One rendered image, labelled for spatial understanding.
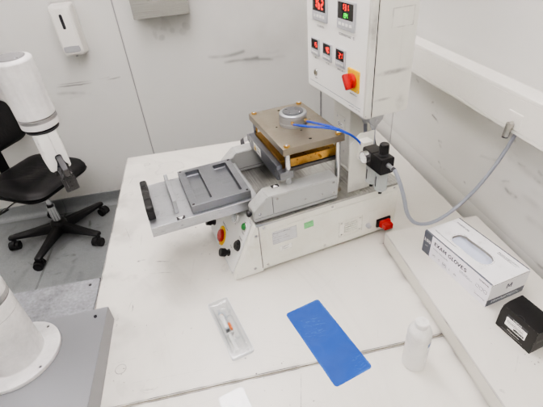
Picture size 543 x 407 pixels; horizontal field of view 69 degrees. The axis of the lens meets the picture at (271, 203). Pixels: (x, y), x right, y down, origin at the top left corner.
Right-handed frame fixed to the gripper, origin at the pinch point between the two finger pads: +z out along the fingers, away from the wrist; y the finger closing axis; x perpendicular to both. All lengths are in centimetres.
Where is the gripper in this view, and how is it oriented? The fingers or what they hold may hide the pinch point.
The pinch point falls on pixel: (66, 178)
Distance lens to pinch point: 115.9
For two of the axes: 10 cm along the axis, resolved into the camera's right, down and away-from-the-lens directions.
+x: 7.8, -4.3, 4.5
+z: 0.5, 7.6, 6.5
